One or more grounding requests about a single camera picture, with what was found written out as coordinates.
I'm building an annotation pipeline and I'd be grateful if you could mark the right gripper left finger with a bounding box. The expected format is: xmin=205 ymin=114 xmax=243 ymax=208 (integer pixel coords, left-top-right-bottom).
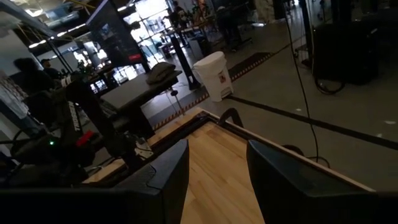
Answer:
xmin=0 ymin=139 xmax=190 ymax=224

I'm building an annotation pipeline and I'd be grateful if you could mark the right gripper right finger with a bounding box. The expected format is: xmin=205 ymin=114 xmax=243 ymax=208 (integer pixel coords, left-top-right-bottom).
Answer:
xmin=246 ymin=139 xmax=398 ymax=224

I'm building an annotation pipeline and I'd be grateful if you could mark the red tape strip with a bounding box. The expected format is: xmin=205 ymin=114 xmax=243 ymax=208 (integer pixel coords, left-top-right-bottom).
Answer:
xmin=75 ymin=129 xmax=95 ymax=147

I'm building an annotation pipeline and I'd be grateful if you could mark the grey office desk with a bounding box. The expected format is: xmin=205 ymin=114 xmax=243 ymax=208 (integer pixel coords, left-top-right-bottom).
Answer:
xmin=99 ymin=70 xmax=183 ymax=141

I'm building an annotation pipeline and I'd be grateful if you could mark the white trash bin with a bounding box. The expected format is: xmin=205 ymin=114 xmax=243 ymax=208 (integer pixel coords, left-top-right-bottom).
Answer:
xmin=192 ymin=51 xmax=234 ymax=103

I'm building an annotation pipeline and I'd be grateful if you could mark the black pole stand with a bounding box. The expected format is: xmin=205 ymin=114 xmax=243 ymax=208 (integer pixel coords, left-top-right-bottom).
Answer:
xmin=169 ymin=32 xmax=201 ymax=91

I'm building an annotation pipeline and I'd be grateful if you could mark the black equipment box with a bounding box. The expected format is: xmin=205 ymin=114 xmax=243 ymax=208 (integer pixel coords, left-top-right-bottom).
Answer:
xmin=312 ymin=21 xmax=379 ymax=85

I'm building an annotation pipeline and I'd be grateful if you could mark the person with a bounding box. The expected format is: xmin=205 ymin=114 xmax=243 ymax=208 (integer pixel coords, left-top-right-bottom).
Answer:
xmin=169 ymin=0 xmax=189 ymax=29
xmin=39 ymin=58 xmax=65 ymax=80
xmin=12 ymin=57 xmax=55 ymax=125

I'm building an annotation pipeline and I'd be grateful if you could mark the white patterned cloth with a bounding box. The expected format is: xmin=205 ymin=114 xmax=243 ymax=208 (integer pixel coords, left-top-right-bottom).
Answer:
xmin=0 ymin=73 xmax=30 ymax=121

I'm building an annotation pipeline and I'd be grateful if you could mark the black office chair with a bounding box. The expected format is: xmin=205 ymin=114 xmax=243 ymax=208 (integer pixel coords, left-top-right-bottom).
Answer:
xmin=216 ymin=6 xmax=252 ymax=52

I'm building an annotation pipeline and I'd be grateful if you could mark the silver mounting bracket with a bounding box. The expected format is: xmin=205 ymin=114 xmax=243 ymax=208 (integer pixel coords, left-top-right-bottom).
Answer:
xmin=134 ymin=138 xmax=155 ymax=160

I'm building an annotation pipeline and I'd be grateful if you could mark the long black floor cable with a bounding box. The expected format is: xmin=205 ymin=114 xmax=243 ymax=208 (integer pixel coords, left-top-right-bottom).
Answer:
xmin=284 ymin=0 xmax=331 ymax=169

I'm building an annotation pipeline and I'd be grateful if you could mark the black cable loop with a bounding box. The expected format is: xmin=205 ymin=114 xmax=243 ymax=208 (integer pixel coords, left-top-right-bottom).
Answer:
xmin=217 ymin=108 xmax=244 ymax=128

